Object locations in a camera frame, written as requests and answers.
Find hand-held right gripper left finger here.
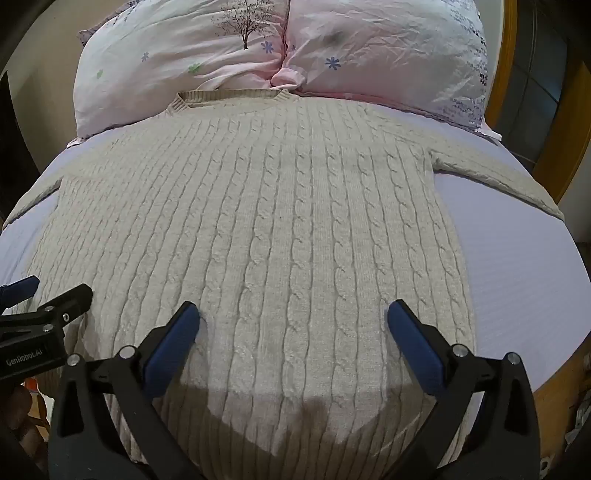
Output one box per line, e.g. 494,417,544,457
48,301,204,480

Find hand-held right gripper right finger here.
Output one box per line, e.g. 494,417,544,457
387,299,541,480

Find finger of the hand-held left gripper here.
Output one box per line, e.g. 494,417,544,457
0,276,40,306
0,283,95,335

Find beige cable-knit sweater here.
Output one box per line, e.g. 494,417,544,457
4,89,565,468

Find person's left hand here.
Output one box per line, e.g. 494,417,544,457
0,382,49,462

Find lavender bed sheet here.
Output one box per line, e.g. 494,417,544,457
0,98,583,393

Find pink floral tree-print pillow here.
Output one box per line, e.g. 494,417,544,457
74,0,291,138

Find wooden bed frame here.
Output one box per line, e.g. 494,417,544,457
530,349,591,473

